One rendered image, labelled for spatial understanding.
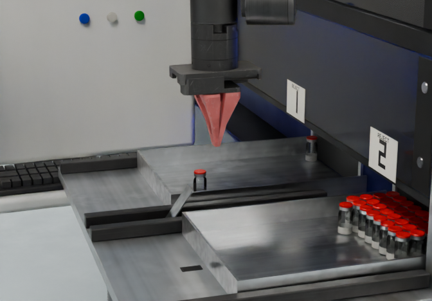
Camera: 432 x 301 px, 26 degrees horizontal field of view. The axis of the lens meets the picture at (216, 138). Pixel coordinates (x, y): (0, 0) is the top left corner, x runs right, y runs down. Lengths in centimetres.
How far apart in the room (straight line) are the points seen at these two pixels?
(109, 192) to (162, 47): 55
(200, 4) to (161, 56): 97
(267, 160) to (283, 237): 39
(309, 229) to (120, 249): 29
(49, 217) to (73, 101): 205
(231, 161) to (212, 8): 70
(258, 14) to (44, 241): 278
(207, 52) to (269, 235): 39
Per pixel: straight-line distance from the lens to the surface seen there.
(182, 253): 135
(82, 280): 343
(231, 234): 141
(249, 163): 176
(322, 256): 135
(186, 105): 211
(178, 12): 207
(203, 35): 112
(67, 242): 378
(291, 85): 167
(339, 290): 122
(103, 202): 157
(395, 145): 131
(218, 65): 112
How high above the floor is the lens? 140
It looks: 16 degrees down
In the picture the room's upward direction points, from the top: straight up
